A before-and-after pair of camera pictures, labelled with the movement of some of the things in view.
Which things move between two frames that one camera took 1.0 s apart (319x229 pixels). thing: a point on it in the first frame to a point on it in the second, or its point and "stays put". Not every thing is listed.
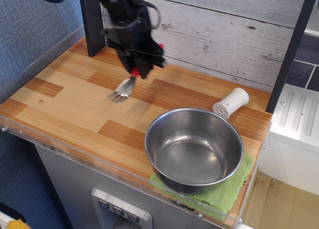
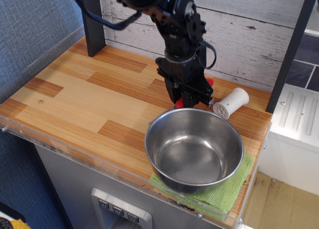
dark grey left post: x=92 y=20 stays put
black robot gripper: x=136 y=43 to x=185 y=68
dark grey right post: x=292 y=49 stays put
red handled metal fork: x=124 y=89 to x=179 y=103
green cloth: x=221 y=202 stays put
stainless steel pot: x=192 y=150 stays put
